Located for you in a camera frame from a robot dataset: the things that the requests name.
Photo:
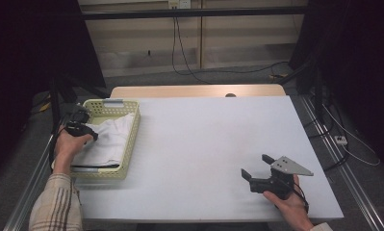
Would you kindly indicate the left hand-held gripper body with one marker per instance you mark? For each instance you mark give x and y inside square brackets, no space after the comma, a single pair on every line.
[79,128]

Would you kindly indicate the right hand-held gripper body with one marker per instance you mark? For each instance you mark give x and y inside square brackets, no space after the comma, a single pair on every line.
[277,183]

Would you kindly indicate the white garment black trim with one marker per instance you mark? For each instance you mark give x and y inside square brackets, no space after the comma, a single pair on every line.
[111,144]

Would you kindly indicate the pale green perforated plastic basket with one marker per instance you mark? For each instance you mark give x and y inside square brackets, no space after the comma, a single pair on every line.
[128,154]

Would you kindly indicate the person's left hand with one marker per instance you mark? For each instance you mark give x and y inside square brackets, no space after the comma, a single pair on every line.
[67,146]

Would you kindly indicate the person's right hand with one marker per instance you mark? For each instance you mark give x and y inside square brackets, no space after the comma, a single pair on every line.
[290,205]

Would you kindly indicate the black metal stand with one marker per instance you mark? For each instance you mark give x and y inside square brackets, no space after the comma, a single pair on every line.
[318,93]
[55,102]

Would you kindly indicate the white power strip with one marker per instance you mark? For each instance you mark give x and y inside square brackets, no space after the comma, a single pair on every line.
[340,140]

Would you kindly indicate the black curtain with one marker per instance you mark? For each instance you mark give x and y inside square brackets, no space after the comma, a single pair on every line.
[363,64]
[29,57]

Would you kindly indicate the wooden table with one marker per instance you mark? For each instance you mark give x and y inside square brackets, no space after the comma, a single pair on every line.
[180,91]

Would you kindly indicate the black horizontal bar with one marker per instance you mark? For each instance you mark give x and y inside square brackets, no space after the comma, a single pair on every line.
[186,13]

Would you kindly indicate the aluminium rail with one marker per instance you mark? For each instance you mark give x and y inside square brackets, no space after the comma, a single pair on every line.
[29,192]
[350,183]

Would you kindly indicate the white wall outlet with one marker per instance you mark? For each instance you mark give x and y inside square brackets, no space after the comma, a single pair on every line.
[180,4]

